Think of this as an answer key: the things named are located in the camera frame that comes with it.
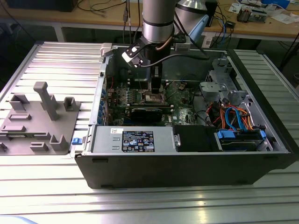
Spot wooden desk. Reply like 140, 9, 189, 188
0, 0, 299, 42

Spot white papers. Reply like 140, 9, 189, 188
271, 13, 299, 24

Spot large black box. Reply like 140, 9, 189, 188
4, 0, 75, 13

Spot silver power supply unit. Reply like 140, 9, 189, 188
90, 126, 176, 154

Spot silver metal drive cage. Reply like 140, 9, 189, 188
198, 57, 252, 110

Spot copper CPU cooler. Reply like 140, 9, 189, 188
237, 6, 252, 23

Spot gray case latch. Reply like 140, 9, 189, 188
99, 43, 114, 57

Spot metal socket cover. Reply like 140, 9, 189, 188
161, 80, 176, 102

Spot white tag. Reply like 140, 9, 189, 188
202, 36, 214, 48

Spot black camera cable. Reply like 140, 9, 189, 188
139, 53, 211, 69

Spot tall black box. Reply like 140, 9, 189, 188
205, 0, 218, 28

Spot gray parts rack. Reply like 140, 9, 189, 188
0, 81, 82, 156

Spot blue cable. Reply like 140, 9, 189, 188
221, 20, 229, 42

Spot black PC case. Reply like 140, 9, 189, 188
74, 42, 299, 190

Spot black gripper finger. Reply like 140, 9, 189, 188
151, 66, 163, 95

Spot CPU socket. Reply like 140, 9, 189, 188
139, 89, 168, 105

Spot blue data wire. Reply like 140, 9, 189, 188
224, 104, 245, 132

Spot gray metal drive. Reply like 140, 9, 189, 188
251, 8, 268, 23

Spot hard disk in blue carrier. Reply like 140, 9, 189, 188
216, 129, 267, 152

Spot green motherboard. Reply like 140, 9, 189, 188
105, 80, 202, 128

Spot blue box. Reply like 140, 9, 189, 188
261, 0, 292, 8

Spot black graphics card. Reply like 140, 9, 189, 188
129, 107, 164, 123

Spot orange wire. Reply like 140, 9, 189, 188
239, 109, 256, 130

